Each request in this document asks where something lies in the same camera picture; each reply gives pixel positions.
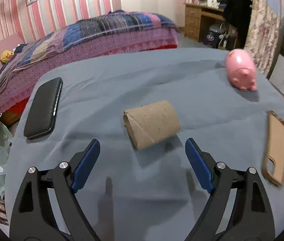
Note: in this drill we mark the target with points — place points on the black phone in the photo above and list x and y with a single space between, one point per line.
42 114

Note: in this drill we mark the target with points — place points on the pink pig mug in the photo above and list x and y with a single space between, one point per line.
241 70

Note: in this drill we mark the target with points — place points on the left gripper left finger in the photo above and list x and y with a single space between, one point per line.
33 218

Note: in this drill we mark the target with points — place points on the yellow duck plush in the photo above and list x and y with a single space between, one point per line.
6 56

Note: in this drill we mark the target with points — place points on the wooden desk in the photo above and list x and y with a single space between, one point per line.
198 20

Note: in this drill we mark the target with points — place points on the black hanging coat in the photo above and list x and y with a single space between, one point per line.
238 14

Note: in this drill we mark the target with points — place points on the black box under desk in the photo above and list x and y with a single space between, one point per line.
213 37

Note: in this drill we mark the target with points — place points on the bed with patchwork quilt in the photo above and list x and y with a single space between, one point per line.
114 33

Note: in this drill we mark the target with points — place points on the floral curtain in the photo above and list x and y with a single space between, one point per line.
263 34

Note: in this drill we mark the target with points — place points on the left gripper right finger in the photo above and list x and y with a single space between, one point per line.
251 217

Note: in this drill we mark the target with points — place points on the tan phone case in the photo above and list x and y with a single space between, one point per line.
273 160

